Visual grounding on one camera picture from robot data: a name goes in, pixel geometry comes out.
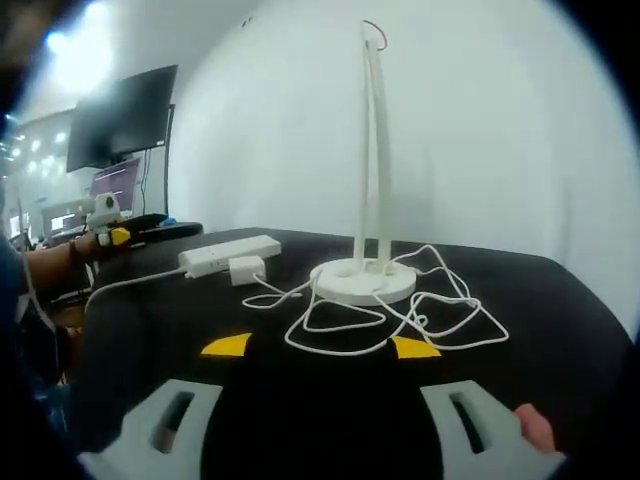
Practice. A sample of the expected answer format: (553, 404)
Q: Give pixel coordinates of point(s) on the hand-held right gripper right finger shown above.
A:
(500, 440)

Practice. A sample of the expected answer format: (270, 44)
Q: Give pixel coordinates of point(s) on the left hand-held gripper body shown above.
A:
(106, 210)

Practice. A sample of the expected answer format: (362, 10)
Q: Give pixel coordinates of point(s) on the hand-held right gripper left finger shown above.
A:
(150, 425)

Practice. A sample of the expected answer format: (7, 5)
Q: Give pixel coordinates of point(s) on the white power strip socket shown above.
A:
(225, 255)

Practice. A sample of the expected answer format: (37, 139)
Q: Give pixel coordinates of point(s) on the white desk lamp plug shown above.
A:
(246, 271)

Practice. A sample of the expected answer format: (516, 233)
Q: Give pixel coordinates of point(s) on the white desk lamp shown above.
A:
(367, 287)

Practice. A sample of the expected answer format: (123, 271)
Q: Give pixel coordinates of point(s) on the person's right hand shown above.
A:
(536, 429)

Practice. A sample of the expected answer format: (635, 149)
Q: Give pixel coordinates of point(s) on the purple lit screen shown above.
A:
(117, 185)

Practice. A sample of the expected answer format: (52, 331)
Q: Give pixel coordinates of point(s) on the black monitor stand pole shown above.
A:
(169, 160)

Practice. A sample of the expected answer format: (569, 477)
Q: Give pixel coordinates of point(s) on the black monitor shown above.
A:
(122, 117)

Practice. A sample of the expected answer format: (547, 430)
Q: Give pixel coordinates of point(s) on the person's dark blue clothing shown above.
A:
(27, 340)

